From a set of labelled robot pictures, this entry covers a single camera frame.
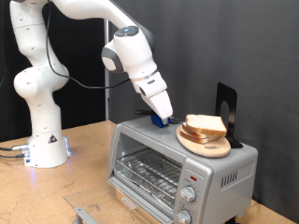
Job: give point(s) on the round wooden plate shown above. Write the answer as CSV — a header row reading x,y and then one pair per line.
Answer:
x,y
211,151

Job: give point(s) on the silver oven knob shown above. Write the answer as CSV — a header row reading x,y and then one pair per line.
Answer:
x,y
188,194
183,217

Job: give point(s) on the silver toaster oven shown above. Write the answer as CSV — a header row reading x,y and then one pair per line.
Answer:
x,y
218,168

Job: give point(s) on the vertical metal pole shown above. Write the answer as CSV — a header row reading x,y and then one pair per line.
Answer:
x,y
106,102

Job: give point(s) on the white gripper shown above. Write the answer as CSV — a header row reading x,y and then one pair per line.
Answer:
x,y
157,99

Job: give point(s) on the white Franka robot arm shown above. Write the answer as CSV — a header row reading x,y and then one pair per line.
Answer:
x,y
134,53

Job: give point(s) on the black metal bookend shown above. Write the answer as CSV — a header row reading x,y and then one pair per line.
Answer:
x,y
232,96

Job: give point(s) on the white bread slice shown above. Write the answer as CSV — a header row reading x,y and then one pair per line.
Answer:
x,y
207,123

